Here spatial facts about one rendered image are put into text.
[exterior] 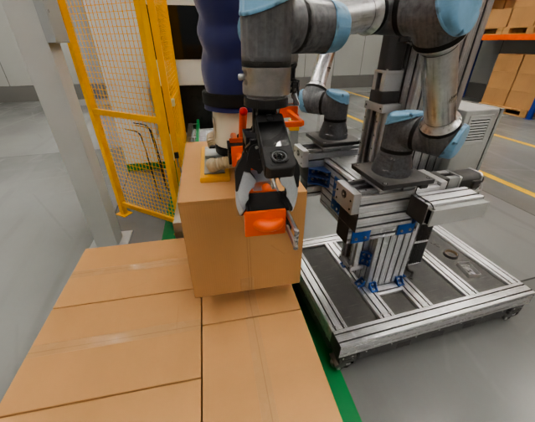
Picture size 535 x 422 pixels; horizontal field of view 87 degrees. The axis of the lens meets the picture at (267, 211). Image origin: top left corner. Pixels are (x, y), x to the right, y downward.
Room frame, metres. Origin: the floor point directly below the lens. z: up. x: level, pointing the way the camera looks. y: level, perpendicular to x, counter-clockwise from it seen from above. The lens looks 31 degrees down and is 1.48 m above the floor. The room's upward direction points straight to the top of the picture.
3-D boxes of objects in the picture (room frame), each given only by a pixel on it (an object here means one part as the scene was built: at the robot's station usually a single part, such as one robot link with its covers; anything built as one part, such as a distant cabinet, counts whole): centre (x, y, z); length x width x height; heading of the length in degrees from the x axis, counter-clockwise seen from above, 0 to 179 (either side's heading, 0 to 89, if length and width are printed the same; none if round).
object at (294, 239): (0.52, -0.03, 1.20); 0.31 x 0.03 x 0.05; 10
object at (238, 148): (0.80, 0.07, 1.20); 0.10 x 0.08 x 0.06; 100
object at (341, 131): (1.52, -0.36, 1.09); 0.15 x 0.15 x 0.10
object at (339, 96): (1.52, -0.35, 1.20); 0.13 x 0.12 x 0.14; 56
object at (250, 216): (0.46, 0.01, 1.20); 0.08 x 0.07 x 0.05; 10
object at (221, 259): (1.05, 0.13, 0.87); 0.60 x 0.40 x 0.40; 11
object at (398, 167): (1.04, -0.49, 1.09); 0.15 x 0.15 x 0.10
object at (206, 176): (1.03, 0.20, 1.10); 0.34 x 0.10 x 0.05; 10
